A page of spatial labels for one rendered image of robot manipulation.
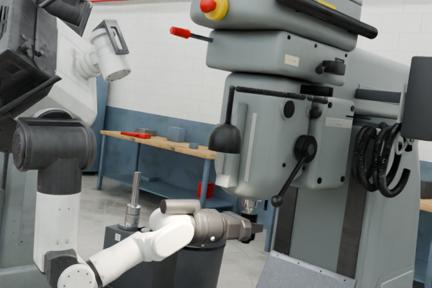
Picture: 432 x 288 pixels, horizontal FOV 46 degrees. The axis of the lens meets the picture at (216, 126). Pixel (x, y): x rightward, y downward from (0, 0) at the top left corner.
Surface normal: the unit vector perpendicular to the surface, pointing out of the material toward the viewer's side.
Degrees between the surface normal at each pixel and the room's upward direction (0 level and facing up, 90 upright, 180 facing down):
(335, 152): 90
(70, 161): 89
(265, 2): 90
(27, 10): 58
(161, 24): 90
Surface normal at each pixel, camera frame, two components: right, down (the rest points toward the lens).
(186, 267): 0.04, 0.12
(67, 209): 0.53, 0.10
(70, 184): 0.70, 0.11
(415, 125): -0.66, -0.04
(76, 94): 0.85, -0.41
